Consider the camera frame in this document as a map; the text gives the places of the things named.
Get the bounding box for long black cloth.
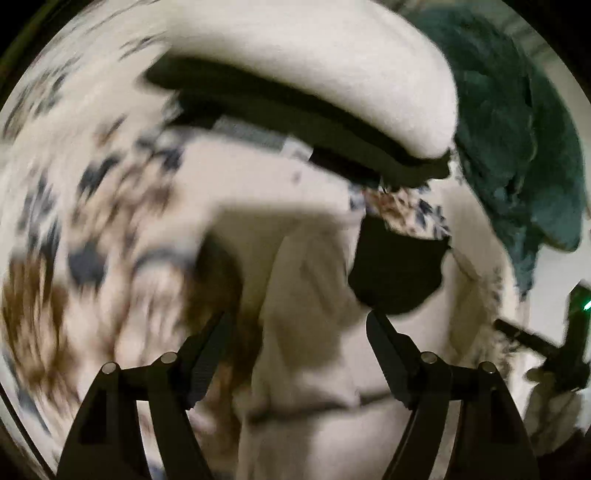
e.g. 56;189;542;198
145;55;454;190

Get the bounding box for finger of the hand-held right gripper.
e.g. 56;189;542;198
493;318;563;360

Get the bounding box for grey folded cloth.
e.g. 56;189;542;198
210;115;315;163

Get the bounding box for beige garment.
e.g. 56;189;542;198
185;138;462;480

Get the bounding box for small black garment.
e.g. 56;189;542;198
347;215;452;317

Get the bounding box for teal cloth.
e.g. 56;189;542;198
406;7;587;301

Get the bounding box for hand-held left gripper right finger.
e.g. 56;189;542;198
366;310;541;480

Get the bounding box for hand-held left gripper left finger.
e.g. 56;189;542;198
55;311;234;480

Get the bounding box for white and black folded garment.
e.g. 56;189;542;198
152;0;461;160

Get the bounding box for floral printed blanket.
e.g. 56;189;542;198
0;0;513;480

